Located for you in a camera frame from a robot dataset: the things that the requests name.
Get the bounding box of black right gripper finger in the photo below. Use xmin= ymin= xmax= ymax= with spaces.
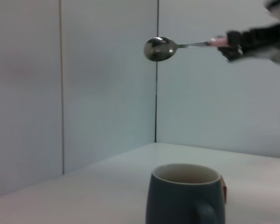
xmin=226 ymin=29 xmax=246 ymax=47
xmin=218 ymin=46 xmax=246 ymax=63

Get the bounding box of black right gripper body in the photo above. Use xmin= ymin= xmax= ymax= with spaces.
xmin=244 ymin=22 xmax=280 ymax=56

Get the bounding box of pink handled metal spoon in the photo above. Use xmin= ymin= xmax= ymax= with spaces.
xmin=143 ymin=36 xmax=230 ymax=63

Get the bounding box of reddish brown wooden block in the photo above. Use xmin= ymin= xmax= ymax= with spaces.
xmin=221 ymin=176 xmax=228 ymax=202

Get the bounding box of grey ceramic cup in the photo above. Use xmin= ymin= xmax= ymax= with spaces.
xmin=146 ymin=163 xmax=226 ymax=224

